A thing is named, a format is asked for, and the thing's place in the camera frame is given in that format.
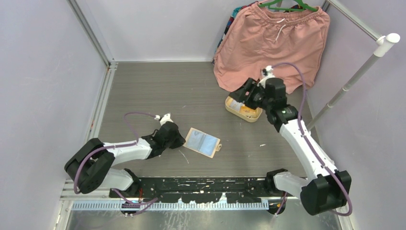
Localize white clothes rack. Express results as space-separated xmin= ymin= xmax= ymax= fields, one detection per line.
xmin=306 ymin=0 xmax=401 ymax=131

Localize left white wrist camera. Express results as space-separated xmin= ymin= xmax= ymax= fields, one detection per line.
xmin=154 ymin=113 xmax=173 ymax=126

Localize green clothes hanger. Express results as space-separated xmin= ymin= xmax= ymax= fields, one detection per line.
xmin=259 ymin=0 xmax=318 ymax=12

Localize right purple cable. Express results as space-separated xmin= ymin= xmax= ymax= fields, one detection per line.
xmin=271 ymin=62 xmax=353 ymax=217

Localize purple cable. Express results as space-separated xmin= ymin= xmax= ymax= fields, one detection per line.
xmin=271 ymin=62 xmax=353 ymax=217
xmin=73 ymin=112 xmax=161 ymax=217

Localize beige leather card holder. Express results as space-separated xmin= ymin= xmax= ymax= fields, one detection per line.
xmin=183 ymin=127 xmax=222 ymax=158

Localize yellow oval tray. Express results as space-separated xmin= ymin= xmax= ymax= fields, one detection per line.
xmin=225 ymin=96 xmax=263 ymax=123

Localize white card in tray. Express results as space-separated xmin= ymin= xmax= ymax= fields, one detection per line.
xmin=228 ymin=99 xmax=243 ymax=112

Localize orange credit card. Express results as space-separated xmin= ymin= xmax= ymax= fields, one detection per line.
xmin=240 ymin=106 xmax=259 ymax=117

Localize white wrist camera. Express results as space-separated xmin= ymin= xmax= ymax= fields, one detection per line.
xmin=258 ymin=65 xmax=275 ymax=88
xmin=154 ymin=113 xmax=173 ymax=126

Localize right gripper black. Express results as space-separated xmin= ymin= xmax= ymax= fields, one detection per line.
xmin=230 ymin=78 xmax=273 ymax=111

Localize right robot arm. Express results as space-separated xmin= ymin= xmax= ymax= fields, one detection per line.
xmin=229 ymin=78 xmax=352 ymax=216

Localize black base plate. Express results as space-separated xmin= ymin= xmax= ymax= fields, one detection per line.
xmin=109 ymin=177 xmax=289 ymax=204

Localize pink shorts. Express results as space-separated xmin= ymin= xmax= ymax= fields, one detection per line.
xmin=213 ymin=3 xmax=330 ymax=94

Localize colourful garment behind shorts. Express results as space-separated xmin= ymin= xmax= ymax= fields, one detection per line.
xmin=214 ymin=1 xmax=258 ymax=54

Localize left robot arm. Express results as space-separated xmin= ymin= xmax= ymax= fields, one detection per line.
xmin=64 ymin=121 xmax=186 ymax=198

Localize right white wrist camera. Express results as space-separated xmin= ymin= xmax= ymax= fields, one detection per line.
xmin=258 ymin=65 xmax=275 ymax=88

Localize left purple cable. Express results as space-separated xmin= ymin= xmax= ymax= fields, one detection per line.
xmin=73 ymin=112 xmax=161 ymax=217

